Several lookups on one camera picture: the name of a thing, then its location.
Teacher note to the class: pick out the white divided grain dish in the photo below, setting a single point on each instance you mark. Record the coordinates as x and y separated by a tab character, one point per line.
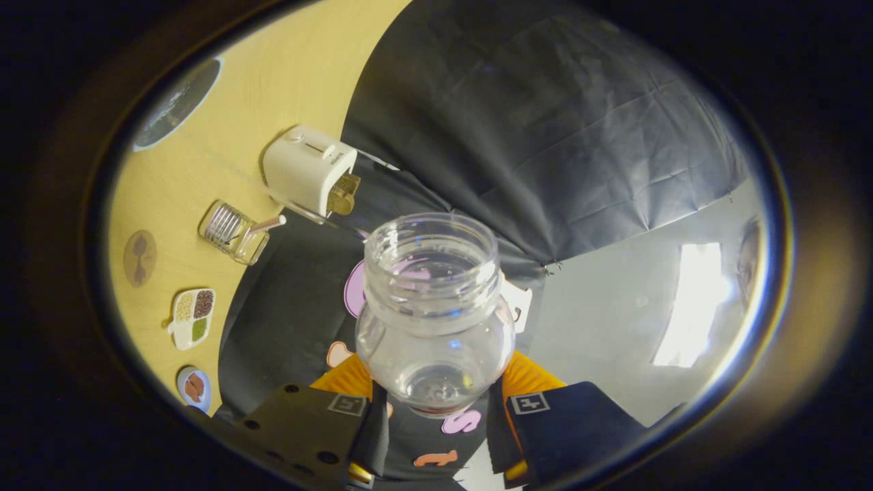
192	319

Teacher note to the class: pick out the pale blue plate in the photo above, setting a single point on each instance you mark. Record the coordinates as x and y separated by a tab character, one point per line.
183	395

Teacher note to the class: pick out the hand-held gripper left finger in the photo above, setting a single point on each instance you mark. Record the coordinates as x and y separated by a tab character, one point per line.
307	429

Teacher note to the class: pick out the brown cookie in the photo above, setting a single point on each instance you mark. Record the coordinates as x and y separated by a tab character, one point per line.
191	382
198	393

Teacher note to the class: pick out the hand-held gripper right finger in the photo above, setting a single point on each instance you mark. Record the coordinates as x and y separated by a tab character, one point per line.
580	426

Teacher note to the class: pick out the white toaster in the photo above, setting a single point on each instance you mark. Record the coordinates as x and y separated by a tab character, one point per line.
303	167

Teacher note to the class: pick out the pale green cup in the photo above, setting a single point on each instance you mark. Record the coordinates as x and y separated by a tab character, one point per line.
177	106

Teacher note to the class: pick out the round cork coaster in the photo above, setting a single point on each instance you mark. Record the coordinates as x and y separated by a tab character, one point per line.
140	259

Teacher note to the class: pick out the clear glass bottle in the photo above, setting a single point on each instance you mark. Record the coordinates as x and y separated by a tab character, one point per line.
436	341

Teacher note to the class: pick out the brown toast slice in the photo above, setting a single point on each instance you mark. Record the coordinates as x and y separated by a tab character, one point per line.
344	194

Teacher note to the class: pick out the pink straw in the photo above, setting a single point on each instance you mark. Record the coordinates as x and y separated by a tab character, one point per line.
269	223

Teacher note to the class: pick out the ceiling light panel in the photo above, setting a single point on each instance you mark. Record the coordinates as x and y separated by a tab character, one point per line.
689	307

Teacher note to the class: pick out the black backdrop cloth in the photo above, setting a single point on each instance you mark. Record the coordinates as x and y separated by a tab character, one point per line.
545	123

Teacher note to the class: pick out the light wooden table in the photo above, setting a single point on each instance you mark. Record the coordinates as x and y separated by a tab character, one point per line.
273	82

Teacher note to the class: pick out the clear ribbed utensil holder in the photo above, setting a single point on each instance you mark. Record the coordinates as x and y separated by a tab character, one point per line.
228	232

